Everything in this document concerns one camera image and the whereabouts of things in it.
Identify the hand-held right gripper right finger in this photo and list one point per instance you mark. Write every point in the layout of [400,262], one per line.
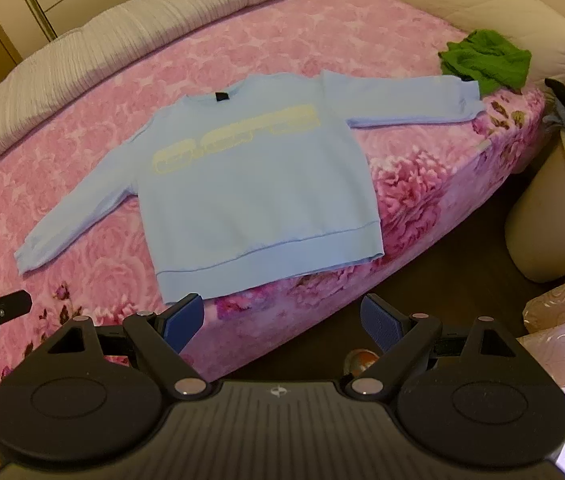
[382,325]

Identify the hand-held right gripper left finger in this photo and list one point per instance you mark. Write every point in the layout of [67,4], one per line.
[185,322]

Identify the light blue sweatshirt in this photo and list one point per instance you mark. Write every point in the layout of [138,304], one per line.
[262,185]

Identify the red round object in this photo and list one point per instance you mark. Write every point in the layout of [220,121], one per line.
[362,359]

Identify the white round laundry bin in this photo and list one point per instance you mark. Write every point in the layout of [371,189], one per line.
[547,220]

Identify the green knit garment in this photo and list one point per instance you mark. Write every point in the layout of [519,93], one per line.
[487,60]

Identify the pink floral blanket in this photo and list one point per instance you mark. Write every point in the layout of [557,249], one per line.
[312,35]

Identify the grey striped quilt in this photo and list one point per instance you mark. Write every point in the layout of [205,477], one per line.
[112,25]

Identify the white padded headboard cushion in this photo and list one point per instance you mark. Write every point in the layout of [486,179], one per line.
[512,0]

